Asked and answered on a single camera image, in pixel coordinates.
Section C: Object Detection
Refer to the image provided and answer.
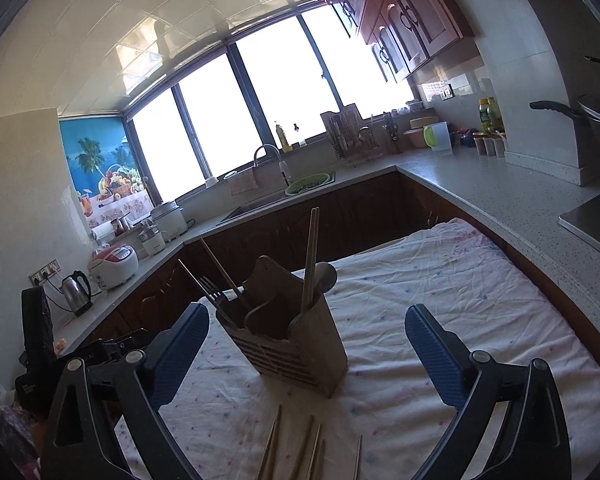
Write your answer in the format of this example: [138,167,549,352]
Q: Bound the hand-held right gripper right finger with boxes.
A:
[404,303,572,480]

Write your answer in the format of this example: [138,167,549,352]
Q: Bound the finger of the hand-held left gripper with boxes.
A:
[21,287,56,363]

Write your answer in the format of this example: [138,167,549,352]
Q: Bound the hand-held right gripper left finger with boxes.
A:
[40,301,211,480]

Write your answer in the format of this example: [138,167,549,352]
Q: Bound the metal fork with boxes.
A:
[199,275,238,326]

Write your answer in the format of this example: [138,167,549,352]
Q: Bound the wooden utensil holder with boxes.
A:
[215,255,350,400]

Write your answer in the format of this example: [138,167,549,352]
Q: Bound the metal spoon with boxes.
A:
[314,261,339,295]

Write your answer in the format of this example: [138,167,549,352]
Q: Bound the steel electric kettle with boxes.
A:
[60,270,93,317]

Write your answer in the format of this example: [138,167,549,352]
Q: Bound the dark patterned cloth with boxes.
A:
[0,380,41,480]

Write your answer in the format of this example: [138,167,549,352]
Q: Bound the white floral tablecloth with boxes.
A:
[112,217,600,480]

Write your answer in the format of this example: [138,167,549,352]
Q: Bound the white pink rice cooker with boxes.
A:
[88,243,140,291]

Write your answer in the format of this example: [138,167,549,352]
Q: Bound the small white steamer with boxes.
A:
[137,224,167,260]

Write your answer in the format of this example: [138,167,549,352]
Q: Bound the white cooking pot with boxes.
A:
[151,200,188,241]

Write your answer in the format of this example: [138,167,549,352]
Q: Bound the wooden base cabinets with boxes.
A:
[95,172,600,361]

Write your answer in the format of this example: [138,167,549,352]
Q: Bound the grey kitchen countertop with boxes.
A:
[45,152,600,341]

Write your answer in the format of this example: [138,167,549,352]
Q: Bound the hanging dish cloth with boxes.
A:
[229,167,258,197]

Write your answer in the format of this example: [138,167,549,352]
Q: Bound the steel kitchen faucet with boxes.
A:
[252,144,292,188]

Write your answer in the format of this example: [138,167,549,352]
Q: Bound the green colander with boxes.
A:
[285,172,331,197]

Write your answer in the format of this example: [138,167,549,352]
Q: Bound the gas stove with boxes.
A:
[559,195,600,256]

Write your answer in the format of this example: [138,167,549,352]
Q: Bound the white green pitcher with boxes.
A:
[424,121,453,153]

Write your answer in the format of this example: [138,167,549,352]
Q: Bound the row of spice jars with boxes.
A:
[472,130,508,157]

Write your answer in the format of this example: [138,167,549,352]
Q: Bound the pink bowl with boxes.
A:
[404,117,441,148]

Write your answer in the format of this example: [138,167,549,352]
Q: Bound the dish drying rack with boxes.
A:
[321,103,381,168]

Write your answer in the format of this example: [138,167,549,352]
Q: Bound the yellow oil bottles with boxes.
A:
[478,97,505,136]

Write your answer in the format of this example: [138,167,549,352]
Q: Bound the kitchen window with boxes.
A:
[125,5,416,201]

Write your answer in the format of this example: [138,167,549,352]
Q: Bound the wall power strip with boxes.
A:
[28,259,62,286]

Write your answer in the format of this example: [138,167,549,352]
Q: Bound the tropical fruit wall poster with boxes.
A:
[60,117,148,231]

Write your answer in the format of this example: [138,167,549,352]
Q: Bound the wooden wall cabinets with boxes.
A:
[312,0,476,83]

